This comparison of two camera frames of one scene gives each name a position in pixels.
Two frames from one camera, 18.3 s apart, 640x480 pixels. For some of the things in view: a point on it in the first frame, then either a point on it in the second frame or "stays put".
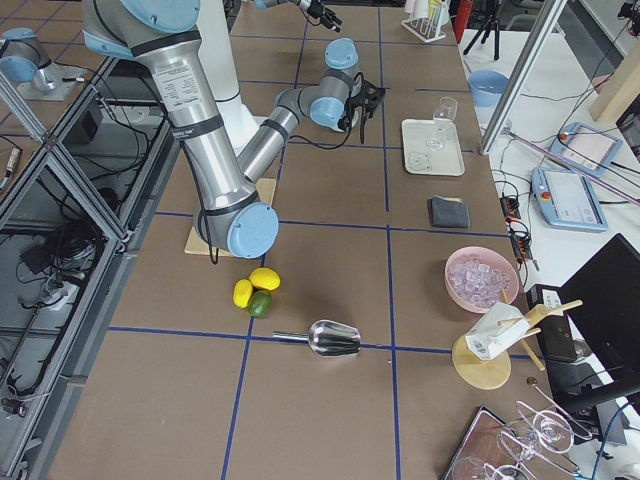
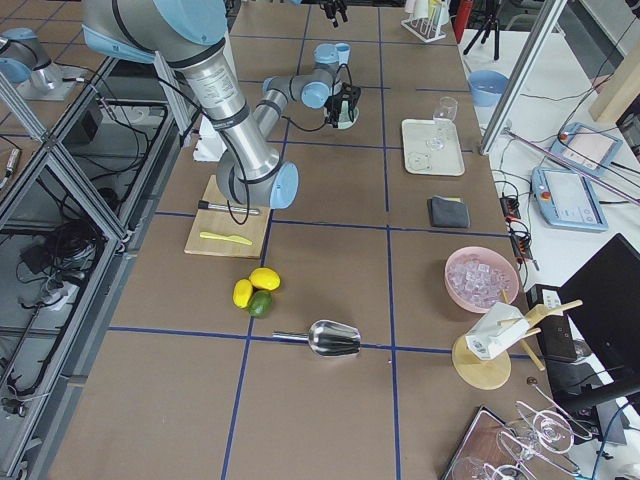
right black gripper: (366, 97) → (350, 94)
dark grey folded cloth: (450, 212) stays put
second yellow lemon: (265, 277) stays put
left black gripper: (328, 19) → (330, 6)
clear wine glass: (444, 113) stays put
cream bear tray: (432, 147) stays put
